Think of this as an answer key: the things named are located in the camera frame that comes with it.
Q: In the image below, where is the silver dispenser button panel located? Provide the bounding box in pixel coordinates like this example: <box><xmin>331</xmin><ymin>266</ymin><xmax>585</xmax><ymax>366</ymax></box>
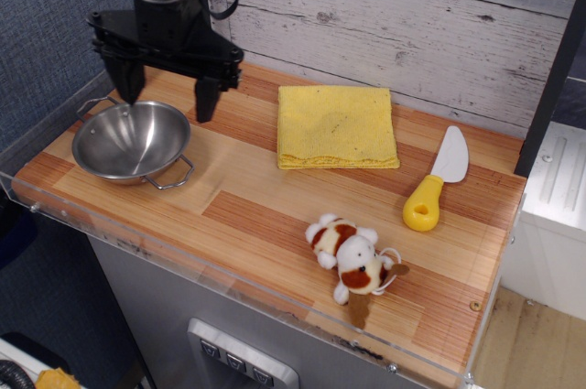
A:
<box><xmin>187</xmin><ymin>318</ymin><xmax>300</xmax><ymax>388</ymax></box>

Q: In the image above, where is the clear acrylic table guard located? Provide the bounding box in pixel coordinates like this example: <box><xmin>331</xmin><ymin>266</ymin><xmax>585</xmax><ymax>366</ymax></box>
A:
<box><xmin>7</xmin><ymin>65</ymin><xmax>526</xmax><ymax>388</ymax></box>

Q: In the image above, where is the folded yellow cloth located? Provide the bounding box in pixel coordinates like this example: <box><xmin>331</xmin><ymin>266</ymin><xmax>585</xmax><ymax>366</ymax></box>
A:
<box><xmin>277</xmin><ymin>85</ymin><xmax>400</xmax><ymax>169</ymax></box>

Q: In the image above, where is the brown white plush dog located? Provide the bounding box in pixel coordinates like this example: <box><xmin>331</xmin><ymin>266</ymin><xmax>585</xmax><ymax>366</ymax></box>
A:
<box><xmin>305</xmin><ymin>213</ymin><xmax>409</xmax><ymax>330</ymax></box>

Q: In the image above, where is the black vertical post right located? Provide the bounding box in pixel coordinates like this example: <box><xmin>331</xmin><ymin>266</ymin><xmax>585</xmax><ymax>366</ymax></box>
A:
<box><xmin>514</xmin><ymin>0</ymin><xmax>585</xmax><ymax>178</ymax></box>

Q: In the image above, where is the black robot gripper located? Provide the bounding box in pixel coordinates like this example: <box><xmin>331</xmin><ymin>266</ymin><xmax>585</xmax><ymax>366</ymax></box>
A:
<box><xmin>87</xmin><ymin>0</ymin><xmax>244</xmax><ymax>123</ymax></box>

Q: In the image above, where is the yellow handled toy knife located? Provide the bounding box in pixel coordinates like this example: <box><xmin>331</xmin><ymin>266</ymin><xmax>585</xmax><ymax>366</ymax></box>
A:
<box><xmin>402</xmin><ymin>125</ymin><xmax>469</xmax><ymax>232</ymax></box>

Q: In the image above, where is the stainless steel bowl with handles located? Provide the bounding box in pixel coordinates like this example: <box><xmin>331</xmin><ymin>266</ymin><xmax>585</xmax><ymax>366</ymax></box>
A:
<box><xmin>71</xmin><ymin>96</ymin><xmax>194</xmax><ymax>190</ymax></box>

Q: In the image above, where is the yellow black object bottom left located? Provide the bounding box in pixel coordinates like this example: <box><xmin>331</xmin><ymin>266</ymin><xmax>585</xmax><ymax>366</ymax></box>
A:
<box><xmin>1</xmin><ymin>360</ymin><xmax>81</xmax><ymax>389</ymax></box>

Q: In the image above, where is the white cabinet at right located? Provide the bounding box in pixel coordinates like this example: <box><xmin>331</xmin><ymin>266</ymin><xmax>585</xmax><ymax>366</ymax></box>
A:
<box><xmin>501</xmin><ymin>122</ymin><xmax>585</xmax><ymax>319</ymax></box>

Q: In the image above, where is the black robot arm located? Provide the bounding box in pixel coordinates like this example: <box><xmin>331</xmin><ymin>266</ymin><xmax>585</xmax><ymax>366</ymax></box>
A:
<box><xmin>87</xmin><ymin>0</ymin><xmax>244</xmax><ymax>123</ymax></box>

